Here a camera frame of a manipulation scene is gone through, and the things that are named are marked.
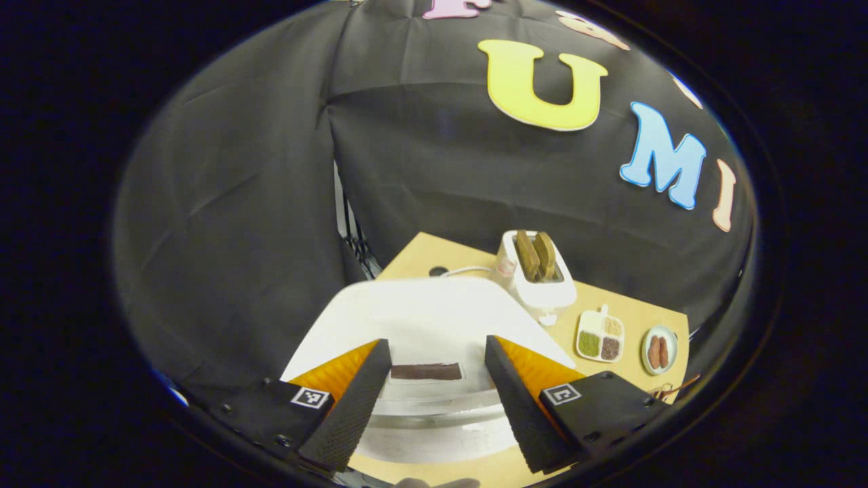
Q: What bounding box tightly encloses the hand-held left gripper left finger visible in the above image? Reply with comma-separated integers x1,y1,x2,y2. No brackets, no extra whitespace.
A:
203,339,392,473

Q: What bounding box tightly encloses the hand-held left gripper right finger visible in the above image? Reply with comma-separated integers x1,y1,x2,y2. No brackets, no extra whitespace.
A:
484,335,679,475

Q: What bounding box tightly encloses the white rice cooker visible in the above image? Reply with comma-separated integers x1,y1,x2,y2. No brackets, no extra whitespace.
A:
280,277,577,465

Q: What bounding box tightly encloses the brown wooden spoon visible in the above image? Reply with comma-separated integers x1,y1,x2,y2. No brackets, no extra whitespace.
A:
661,375,701,398

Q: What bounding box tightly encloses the white divided grain dish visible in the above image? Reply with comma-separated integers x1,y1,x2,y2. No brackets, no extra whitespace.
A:
576,304,625,363

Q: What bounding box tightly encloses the white toaster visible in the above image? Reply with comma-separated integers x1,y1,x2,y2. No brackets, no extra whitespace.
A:
497,230,578,326

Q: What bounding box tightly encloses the brown toast slice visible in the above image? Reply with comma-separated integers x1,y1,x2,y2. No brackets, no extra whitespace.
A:
534,232,558,280
515,230,541,282

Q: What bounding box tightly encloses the pale green plate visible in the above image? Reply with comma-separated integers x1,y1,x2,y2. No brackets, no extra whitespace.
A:
642,325,679,376

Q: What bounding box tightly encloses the black backdrop cloth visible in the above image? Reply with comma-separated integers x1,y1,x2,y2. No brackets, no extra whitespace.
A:
112,0,757,407

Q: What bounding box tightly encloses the backdrop stand frame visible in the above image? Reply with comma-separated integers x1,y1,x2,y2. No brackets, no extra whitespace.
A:
334,161,380,280

